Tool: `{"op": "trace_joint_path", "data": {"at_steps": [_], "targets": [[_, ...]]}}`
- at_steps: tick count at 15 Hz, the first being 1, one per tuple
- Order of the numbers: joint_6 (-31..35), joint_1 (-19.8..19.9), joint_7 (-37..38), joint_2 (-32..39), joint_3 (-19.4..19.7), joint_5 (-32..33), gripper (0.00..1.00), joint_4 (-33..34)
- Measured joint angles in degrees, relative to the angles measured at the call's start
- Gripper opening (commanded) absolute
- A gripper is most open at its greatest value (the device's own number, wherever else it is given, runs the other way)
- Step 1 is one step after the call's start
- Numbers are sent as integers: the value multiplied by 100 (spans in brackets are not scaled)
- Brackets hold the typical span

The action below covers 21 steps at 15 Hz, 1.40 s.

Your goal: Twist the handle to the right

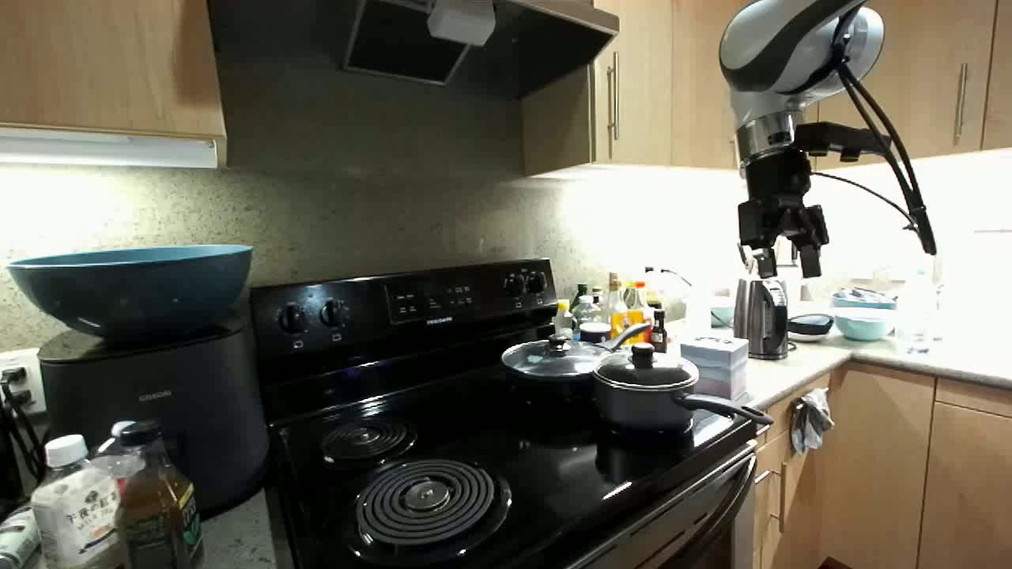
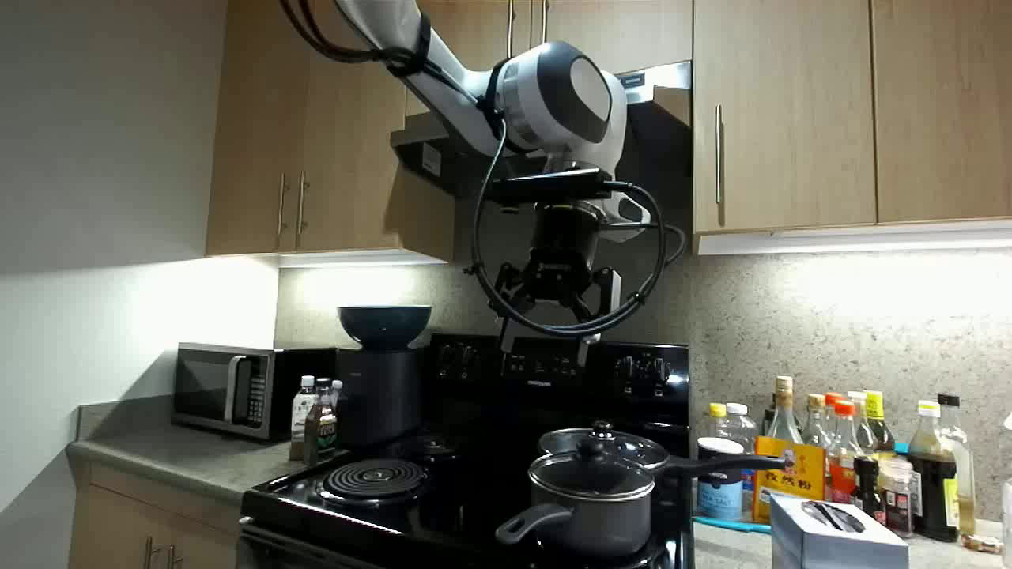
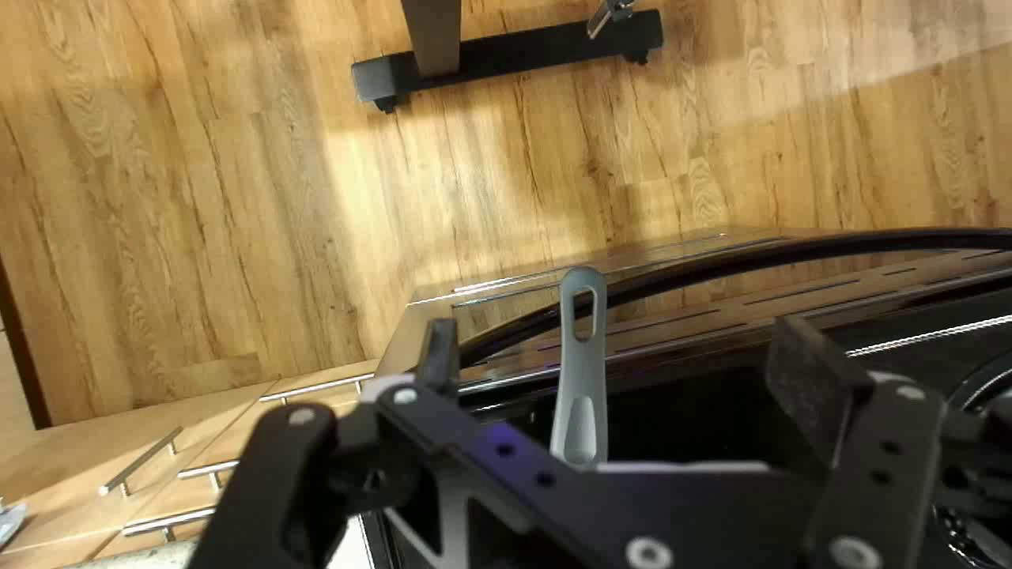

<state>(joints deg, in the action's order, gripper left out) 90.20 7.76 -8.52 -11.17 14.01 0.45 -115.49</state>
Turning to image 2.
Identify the orange cap red label bottle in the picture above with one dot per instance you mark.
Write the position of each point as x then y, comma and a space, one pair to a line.
841, 454

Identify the yellow cap bottle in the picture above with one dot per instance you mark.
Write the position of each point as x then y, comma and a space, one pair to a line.
716, 419

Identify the white under-cabinet light strip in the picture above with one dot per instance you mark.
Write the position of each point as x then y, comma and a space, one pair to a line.
841, 238

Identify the yellow carton box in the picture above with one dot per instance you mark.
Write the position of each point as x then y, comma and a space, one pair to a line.
794, 478

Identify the blue container white lid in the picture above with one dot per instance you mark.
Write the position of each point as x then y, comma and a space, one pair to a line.
718, 496

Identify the white cap spice bottle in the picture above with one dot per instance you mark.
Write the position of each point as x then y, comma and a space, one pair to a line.
300, 421

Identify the slim tan cap bottle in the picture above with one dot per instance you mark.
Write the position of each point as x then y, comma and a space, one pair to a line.
813, 419

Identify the dark spice bottle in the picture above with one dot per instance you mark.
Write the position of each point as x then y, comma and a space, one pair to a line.
323, 428

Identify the dark soy sauce bottle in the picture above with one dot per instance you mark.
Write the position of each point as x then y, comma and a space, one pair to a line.
935, 484

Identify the white cap clear bottle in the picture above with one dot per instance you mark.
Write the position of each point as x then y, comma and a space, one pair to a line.
742, 425

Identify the black cap clear bottle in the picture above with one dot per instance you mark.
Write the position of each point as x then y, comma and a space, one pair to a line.
963, 454

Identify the white tissue box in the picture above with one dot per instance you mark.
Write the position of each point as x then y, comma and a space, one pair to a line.
834, 539

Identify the black cylindrical appliance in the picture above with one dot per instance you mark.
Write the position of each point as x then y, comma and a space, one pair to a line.
380, 395

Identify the dark blue bowl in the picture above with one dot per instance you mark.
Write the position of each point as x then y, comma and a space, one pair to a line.
385, 324

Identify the small dark jar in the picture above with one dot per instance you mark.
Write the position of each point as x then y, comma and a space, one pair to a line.
867, 488

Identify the glass pot lid black knob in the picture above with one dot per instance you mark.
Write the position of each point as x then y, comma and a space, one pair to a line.
603, 443

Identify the steel range hood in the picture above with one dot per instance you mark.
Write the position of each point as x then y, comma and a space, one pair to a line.
664, 82

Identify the wooden base cabinet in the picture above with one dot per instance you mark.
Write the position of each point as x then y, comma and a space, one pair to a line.
116, 522

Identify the black electric stove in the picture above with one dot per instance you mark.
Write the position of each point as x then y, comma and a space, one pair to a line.
317, 516

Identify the tall gold cap bottle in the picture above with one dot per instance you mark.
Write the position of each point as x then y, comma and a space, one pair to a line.
782, 416

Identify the silver black microwave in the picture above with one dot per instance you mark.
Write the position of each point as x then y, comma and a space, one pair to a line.
210, 382

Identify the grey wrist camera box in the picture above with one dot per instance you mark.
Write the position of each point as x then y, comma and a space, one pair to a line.
634, 208

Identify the black coil burner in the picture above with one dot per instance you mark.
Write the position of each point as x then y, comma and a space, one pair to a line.
375, 478

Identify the short wooden wall cabinet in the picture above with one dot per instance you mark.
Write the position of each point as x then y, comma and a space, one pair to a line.
634, 25

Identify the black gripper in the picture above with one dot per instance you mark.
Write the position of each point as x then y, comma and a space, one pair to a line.
561, 241

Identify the wide wooden wall cabinet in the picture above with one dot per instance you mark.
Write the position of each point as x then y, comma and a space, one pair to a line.
802, 105

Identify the double-door wooden wall cabinet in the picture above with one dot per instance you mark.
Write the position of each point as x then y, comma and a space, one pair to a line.
317, 146

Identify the small clear jar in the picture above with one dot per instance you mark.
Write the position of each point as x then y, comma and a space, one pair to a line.
895, 495

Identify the lime cap bottle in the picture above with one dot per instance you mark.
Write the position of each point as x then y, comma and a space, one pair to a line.
877, 421

